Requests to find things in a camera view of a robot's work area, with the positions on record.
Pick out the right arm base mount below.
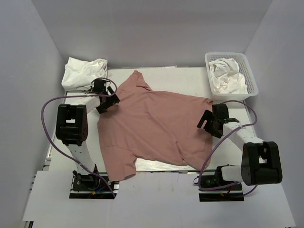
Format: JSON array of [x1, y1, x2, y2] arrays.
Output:
[[199, 170, 244, 202]]

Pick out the pink t-shirt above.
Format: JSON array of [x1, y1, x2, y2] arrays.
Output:
[[97, 71, 213, 181]]

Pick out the white plastic basket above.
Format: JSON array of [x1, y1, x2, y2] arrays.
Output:
[[205, 52, 258, 101]]

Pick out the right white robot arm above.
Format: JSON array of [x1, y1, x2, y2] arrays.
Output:
[[197, 102, 283, 191]]

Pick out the folded white t-shirt stack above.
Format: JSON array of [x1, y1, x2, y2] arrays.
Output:
[[61, 57, 108, 91]]

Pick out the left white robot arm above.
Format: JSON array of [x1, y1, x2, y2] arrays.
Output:
[[56, 78, 120, 190]]

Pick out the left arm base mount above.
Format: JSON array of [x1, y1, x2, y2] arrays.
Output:
[[69, 171, 119, 200]]

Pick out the crumpled white t-shirts in basket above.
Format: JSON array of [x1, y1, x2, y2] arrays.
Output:
[[208, 58, 248, 94]]

